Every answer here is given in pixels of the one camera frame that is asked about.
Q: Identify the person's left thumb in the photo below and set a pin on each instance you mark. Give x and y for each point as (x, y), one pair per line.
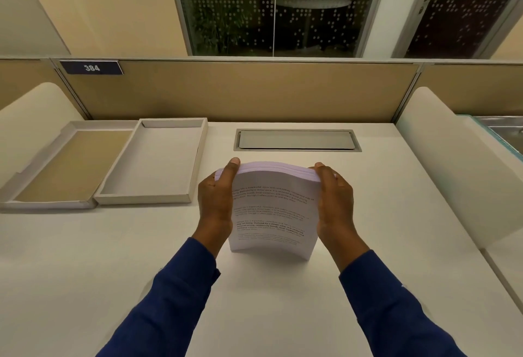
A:
(229, 177)

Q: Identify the grey metal tray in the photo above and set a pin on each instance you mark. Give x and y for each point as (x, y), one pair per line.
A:
(500, 128)

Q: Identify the stack of printed white paper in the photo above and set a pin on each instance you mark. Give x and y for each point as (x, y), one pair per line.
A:
(273, 213)

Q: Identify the person's left forearm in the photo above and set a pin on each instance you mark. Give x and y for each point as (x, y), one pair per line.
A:
(171, 299)

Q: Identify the person's left hand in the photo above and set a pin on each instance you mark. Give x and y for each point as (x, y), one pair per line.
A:
(212, 205)

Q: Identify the person's right forearm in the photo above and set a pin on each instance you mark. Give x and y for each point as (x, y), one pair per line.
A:
(388, 303)

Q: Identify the round table behind glass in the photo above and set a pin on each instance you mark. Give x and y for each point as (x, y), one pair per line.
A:
(312, 9)

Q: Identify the white box tray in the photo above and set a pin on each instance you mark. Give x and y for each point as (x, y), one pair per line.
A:
(153, 162)

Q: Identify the green plant behind glass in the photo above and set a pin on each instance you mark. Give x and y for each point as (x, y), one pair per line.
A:
(216, 27)

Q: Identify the white box lid brown inside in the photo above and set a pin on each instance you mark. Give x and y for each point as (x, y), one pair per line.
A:
(67, 164)

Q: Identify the person's right hand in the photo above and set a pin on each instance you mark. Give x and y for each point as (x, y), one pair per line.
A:
(337, 209)

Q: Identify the person's right thumb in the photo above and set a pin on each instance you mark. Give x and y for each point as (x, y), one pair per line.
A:
(325, 179)

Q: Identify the white curved desk divider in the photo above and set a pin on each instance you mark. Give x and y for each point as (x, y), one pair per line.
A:
(457, 160)
(30, 123)

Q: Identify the dark blue number plate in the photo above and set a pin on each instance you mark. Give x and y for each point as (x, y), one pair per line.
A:
(91, 67)

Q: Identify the dotted glass window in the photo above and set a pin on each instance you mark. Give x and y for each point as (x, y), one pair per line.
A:
(278, 7)

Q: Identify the beige desk partition panel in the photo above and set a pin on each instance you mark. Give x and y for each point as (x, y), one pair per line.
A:
(241, 89)

